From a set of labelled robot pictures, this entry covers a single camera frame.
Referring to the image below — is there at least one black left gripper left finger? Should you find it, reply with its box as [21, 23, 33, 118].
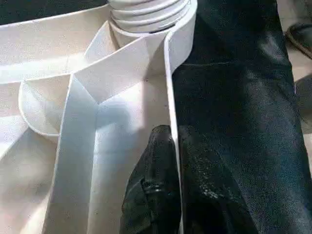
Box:
[120, 124, 182, 234]

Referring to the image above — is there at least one dark left robot foot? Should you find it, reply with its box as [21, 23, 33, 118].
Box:
[293, 75, 312, 135]

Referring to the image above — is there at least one black work mat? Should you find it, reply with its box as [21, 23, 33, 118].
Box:
[0, 0, 312, 234]

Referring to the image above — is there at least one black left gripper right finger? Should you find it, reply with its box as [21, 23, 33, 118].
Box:
[180, 126, 259, 234]

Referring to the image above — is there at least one white plastic table top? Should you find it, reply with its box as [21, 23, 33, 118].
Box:
[0, 0, 195, 234]

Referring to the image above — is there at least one white plastic table leg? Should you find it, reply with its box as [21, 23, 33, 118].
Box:
[108, 0, 193, 34]

